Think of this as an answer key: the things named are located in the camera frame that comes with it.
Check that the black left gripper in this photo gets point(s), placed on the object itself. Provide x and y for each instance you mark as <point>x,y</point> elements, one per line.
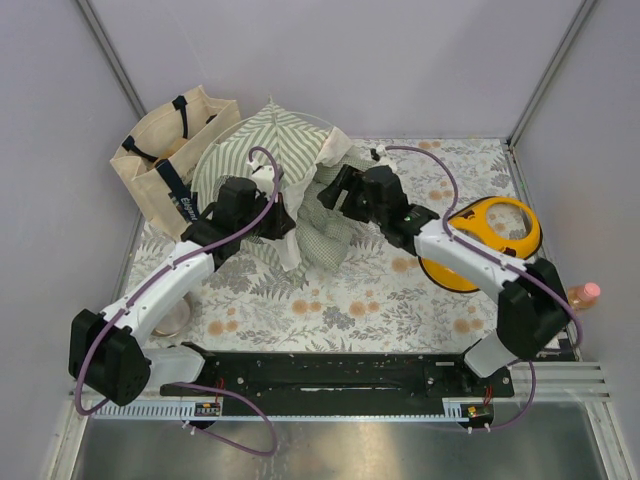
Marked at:
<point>282,221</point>

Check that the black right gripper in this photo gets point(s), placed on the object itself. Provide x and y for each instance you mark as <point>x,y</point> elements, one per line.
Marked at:
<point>347,179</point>

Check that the green checkered pet cushion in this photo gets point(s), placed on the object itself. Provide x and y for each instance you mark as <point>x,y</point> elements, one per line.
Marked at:
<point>323,235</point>

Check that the green striped pet tent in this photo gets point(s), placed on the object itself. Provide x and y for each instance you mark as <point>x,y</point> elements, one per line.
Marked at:
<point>285,254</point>

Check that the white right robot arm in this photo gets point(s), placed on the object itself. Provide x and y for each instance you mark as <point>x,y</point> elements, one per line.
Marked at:
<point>532,306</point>

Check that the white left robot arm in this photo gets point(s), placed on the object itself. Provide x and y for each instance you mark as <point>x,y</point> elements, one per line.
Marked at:
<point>107,350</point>

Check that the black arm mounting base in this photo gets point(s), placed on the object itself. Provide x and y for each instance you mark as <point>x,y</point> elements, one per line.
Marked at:
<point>359,376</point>

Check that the yellow double pet bowl holder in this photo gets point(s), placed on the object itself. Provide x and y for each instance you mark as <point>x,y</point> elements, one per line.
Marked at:
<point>501,223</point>

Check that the steel pet bowl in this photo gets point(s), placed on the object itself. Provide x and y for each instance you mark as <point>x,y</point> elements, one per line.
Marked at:
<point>178,317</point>

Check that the floral table mat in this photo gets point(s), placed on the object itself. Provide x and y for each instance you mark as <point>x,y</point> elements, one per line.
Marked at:
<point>379,300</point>

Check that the beige canvas tote bag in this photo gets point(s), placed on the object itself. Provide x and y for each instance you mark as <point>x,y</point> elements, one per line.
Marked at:
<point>157,159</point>

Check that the pink capped drink bottle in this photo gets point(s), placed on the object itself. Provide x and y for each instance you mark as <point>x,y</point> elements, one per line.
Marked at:
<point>583,297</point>

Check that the white slotted cable duct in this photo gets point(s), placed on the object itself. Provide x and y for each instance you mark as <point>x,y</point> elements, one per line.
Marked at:
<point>202,409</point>

